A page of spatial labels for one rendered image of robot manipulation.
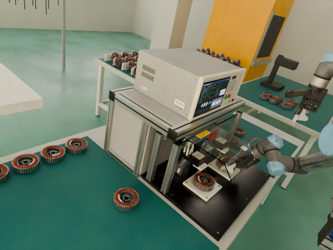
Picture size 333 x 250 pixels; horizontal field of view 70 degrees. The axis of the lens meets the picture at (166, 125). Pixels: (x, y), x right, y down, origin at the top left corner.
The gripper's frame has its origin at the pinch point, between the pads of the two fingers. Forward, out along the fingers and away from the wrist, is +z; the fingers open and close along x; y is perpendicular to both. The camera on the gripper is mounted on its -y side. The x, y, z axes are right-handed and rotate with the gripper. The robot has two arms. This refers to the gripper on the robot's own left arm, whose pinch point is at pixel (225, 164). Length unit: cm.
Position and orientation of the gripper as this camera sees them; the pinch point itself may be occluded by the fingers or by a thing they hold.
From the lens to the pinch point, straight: 146.0
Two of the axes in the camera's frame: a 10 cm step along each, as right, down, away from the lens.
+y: 5.3, 8.3, -1.8
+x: 6.4, -2.5, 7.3
